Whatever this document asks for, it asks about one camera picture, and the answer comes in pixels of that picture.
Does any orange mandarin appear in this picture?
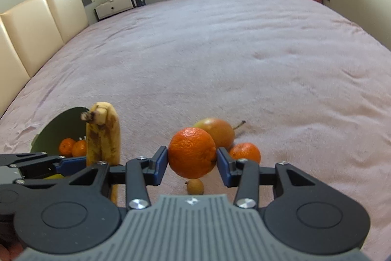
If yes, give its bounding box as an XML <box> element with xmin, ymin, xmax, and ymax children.
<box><xmin>168</xmin><ymin>127</ymin><xmax>217</xmax><ymax>180</ymax></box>
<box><xmin>229</xmin><ymin>142</ymin><xmax>262</xmax><ymax>164</ymax></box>
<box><xmin>72</xmin><ymin>140</ymin><xmax>87</xmax><ymax>158</ymax></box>
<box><xmin>58</xmin><ymin>138</ymin><xmax>76</xmax><ymax>158</ymax></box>

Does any spotted yellow banana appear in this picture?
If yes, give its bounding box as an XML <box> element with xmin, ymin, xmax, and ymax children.
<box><xmin>80</xmin><ymin>101</ymin><xmax>121</xmax><ymax>205</ymax></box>

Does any small brown longan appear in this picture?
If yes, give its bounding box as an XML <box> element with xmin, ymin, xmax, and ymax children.
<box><xmin>185</xmin><ymin>179</ymin><xmax>204</xmax><ymax>195</ymax></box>

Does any red-green pear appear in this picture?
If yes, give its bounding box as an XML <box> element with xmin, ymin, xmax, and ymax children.
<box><xmin>194</xmin><ymin>117</ymin><xmax>246</xmax><ymax>150</ymax></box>

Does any yellow-green pear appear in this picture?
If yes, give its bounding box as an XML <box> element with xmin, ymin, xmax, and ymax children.
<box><xmin>44</xmin><ymin>173</ymin><xmax>64</xmax><ymax>180</ymax></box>

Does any green colander bowl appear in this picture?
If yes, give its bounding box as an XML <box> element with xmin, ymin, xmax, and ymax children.
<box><xmin>31</xmin><ymin>107</ymin><xmax>88</xmax><ymax>155</ymax></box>

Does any cream padded headboard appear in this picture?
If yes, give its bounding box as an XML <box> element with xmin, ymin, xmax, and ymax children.
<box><xmin>1</xmin><ymin>0</ymin><xmax>89</xmax><ymax>114</ymax></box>

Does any pink bed blanket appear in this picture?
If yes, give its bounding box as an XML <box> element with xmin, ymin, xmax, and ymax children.
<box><xmin>1</xmin><ymin>0</ymin><xmax>390</xmax><ymax>260</ymax></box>

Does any white bedside table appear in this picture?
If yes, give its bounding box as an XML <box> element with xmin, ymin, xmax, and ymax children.
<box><xmin>95</xmin><ymin>0</ymin><xmax>146</xmax><ymax>21</ymax></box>

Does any wall switch panel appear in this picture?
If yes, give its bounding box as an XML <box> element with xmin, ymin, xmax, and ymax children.
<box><xmin>82</xmin><ymin>0</ymin><xmax>95</xmax><ymax>7</ymax></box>

